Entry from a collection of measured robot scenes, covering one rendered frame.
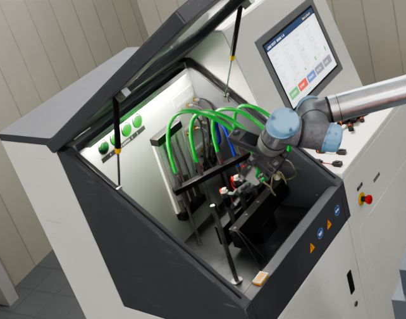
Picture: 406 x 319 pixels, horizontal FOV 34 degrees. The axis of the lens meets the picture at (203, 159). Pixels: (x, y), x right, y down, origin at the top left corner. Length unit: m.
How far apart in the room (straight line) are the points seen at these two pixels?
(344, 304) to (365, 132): 0.67
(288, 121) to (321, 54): 1.24
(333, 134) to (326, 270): 0.86
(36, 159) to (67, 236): 0.33
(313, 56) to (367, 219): 0.70
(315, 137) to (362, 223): 1.04
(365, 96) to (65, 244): 1.23
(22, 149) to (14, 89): 2.05
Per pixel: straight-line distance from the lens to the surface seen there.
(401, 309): 2.19
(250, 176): 1.89
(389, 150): 2.83
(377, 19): 4.53
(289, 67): 2.65
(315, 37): 2.85
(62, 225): 2.39
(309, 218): 2.31
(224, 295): 2.03
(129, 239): 2.15
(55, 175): 2.23
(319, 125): 1.68
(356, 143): 2.63
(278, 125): 1.62
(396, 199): 2.95
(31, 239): 4.44
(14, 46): 4.34
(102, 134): 2.18
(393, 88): 1.80
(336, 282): 2.52
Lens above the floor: 2.26
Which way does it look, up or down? 27 degrees down
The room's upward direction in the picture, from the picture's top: 18 degrees counter-clockwise
